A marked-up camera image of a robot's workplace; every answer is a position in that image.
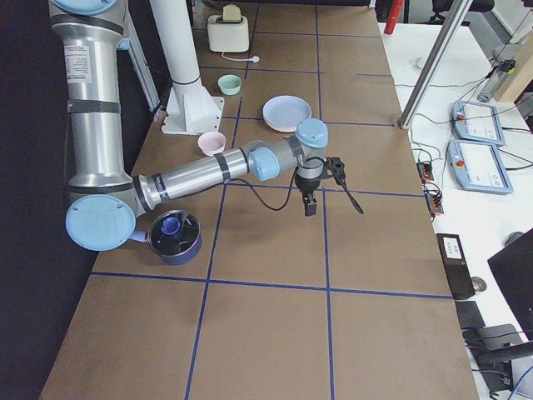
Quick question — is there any black monitor right side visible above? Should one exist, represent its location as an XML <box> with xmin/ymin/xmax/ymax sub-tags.
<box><xmin>488</xmin><ymin>234</ymin><xmax>532</xmax><ymax>339</ymax></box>

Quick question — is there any lower teach pendant tablet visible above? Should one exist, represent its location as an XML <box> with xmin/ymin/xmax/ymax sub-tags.
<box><xmin>447</xmin><ymin>139</ymin><xmax>513</xmax><ymax>195</ymax></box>

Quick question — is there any bread slice in toaster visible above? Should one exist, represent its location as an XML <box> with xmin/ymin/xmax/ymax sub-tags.
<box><xmin>222</xmin><ymin>4</ymin><xmax>242</xmax><ymax>23</ymax></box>

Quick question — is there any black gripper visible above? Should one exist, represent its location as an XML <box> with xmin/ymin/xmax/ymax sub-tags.
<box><xmin>295</xmin><ymin>166</ymin><xmax>323</xmax><ymax>216</ymax></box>

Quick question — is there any upper teach pendant tablet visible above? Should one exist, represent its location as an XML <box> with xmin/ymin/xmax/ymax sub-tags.
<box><xmin>451</xmin><ymin>100</ymin><xmax>506</xmax><ymax>147</ymax></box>

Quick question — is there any white toaster cable with plug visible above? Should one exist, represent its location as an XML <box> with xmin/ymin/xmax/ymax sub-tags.
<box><xmin>220</xmin><ymin>51</ymin><xmax>262</xmax><ymax>63</ymax></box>

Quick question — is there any cream toaster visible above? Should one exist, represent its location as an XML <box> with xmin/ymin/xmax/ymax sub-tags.
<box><xmin>207</xmin><ymin>15</ymin><xmax>250</xmax><ymax>53</ymax></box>

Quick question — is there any blue plate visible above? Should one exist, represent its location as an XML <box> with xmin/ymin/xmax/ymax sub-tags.
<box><xmin>262</xmin><ymin>95</ymin><xmax>312</xmax><ymax>126</ymax></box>

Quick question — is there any black box with label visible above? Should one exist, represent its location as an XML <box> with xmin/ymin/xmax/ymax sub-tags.
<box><xmin>436</xmin><ymin>233</ymin><xmax>475</xmax><ymax>300</ymax></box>

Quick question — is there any teach pendant tablet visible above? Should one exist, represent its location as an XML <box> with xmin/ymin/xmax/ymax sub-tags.
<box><xmin>447</xmin><ymin>139</ymin><xmax>513</xmax><ymax>195</ymax></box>
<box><xmin>451</xmin><ymin>100</ymin><xmax>506</xmax><ymax>147</ymax></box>

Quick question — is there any red cylinder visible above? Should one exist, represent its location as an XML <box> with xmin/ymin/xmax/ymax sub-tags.
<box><xmin>384</xmin><ymin>0</ymin><xmax>405</xmax><ymax>35</ymax></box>

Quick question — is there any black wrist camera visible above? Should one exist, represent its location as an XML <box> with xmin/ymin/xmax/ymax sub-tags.
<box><xmin>326</xmin><ymin>157</ymin><xmax>346</xmax><ymax>186</ymax></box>

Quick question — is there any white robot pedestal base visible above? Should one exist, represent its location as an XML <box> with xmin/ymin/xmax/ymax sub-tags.
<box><xmin>150</xmin><ymin>0</ymin><xmax>224</xmax><ymax>135</ymax></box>

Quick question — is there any green bowl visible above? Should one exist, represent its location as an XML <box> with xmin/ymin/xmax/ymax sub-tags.
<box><xmin>217</xmin><ymin>74</ymin><xmax>242</xmax><ymax>96</ymax></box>

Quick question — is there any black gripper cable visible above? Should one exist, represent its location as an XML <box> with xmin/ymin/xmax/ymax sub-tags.
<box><xmin>231</xmin><ymin>156</ymin><xmax>366</xmax><ymax>216</ymax></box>

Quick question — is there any dark blue saucepan with lid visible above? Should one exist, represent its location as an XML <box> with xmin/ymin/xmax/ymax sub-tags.
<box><xmin>129</xmin><ymin>210</ymin><xmax>202</xmax><ymax>265</ymax></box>

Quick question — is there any aluminium frame post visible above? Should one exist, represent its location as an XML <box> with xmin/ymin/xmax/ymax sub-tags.
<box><xmin>398</xmin><ymin>0</ymin><xmax>473</xmax><ymax>129</ymax></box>

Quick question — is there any orange black power strip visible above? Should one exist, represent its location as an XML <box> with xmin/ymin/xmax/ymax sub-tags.
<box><xmin>416</xmin><ymin>161</ymin><xmax>444</xmax><ymax>219</ymax></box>

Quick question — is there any pink bowl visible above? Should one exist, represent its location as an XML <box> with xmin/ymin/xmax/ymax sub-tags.
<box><xmin>197</xmin><ymin>132</ymin><xmax>227</xmax><ymax>156</ymax></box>

